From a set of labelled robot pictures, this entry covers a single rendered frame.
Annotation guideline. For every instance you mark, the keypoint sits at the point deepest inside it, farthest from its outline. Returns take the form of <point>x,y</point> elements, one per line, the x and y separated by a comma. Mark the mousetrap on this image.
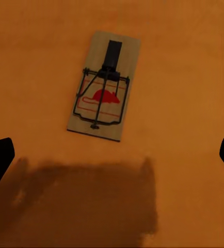
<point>104,90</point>

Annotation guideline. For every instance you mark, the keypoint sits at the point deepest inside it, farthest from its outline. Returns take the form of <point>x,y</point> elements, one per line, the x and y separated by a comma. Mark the cabinet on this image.
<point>162,185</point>

